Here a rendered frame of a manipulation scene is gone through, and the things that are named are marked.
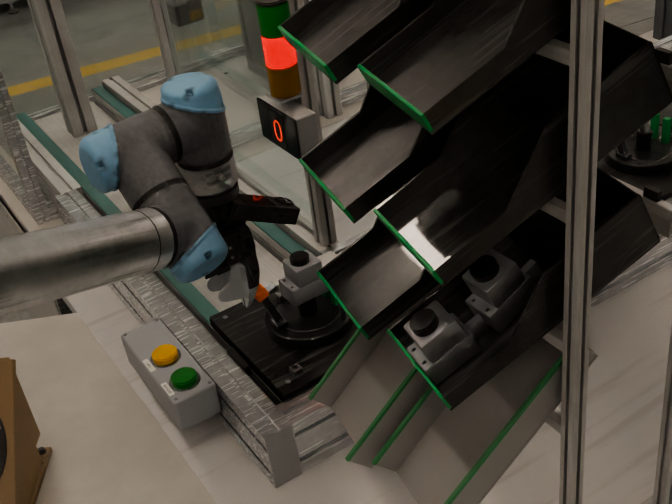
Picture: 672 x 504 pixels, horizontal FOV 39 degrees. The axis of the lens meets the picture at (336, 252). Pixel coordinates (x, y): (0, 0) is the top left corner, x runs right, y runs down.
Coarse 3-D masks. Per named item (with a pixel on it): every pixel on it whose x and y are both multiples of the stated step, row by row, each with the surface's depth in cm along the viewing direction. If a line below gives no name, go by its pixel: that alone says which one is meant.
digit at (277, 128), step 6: (270, 114) 152; (276, 114) 150; (270, 120) 153; (276, 120) 151; (282, 120) 149; (276, 126) 152; (282, 126) 150; (276, 132) 153; (282, 132) 151; (276, 138) 154; (282, 138) 152; (282, 144) 153
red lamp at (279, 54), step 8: (264, 40) 144; (272, 40) 143; (280, 40) 143; (264, 48) 145; (272, 48) 144; (280, 48) 143; (288, 48) 144; (264, 56) 146; (272, 56) 144; (280, 56) 144; (288, 56) 145; (296, 56) 147; (272, 64) 145; (280, 64) 145; (288, 64) 145
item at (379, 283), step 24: (360, 240) 117; (384, 240) 117; (336, 264) 117; (360, 264) 117; (384, 264) 115; (408, 264) 112; (336, 288) 116; (360, 288) 114; (384, 288) 112; (408, 288) 107; (432, 288) 108; (360, 312) 111; (384, 312) 107
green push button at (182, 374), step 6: (174, 372) 141; (180, 372) 141; (186, 372) 141; (192, 372) 140; (174, 378) 140; (180, 378) 140; (186, 378) 139; (192, 378) 139; (174, 384) 139; (180, 384) 139; (186, 384) 139; (192, 384) 139
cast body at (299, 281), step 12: (300, 252) 141; (288, 264) 141; (300, 264) 140; (312, 264) 140; (288, 276) 142; (300, 276) 140; (312, 276) 141; (288, 288) 141; (300, 288) 141; (312, 288) 142; (324, 288) 144; (288, 300) 143; (300, 300) 142
